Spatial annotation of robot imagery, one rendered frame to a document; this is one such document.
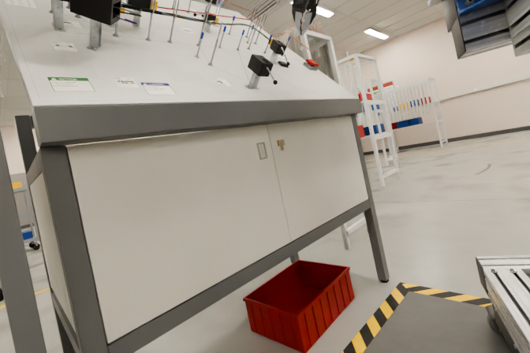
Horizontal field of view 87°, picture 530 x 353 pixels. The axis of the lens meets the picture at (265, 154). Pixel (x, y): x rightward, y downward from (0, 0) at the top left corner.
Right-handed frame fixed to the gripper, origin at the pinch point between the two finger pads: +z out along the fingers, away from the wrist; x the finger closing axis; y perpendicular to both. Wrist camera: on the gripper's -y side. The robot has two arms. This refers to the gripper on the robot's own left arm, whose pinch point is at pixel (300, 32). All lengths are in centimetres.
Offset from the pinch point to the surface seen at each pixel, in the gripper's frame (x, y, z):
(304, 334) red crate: -34, -76, 71
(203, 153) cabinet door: 8, -62, 12
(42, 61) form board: 40, -70, -10
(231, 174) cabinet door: 1, -60, 20
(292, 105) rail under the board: -7.0, -27.3, 14.0
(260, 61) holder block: 4.2, -31.1, -1.1
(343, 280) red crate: -45, -48, 79
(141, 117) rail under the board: 17, -70, -2
